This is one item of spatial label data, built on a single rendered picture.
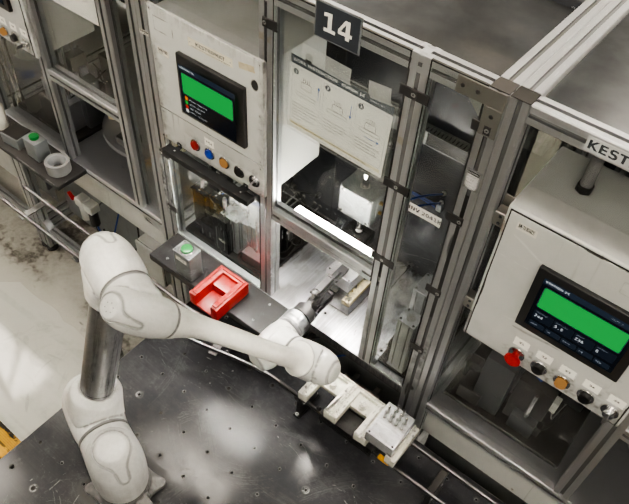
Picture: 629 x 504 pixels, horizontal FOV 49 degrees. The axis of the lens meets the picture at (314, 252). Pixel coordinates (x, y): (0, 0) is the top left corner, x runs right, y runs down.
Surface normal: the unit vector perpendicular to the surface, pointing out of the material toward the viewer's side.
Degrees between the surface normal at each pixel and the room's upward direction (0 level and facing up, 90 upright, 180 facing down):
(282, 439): 0
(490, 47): 0
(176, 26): 90
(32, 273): 0
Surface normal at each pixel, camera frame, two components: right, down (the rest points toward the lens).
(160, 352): 0.05, -0.66
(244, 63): -0.61, 0.58
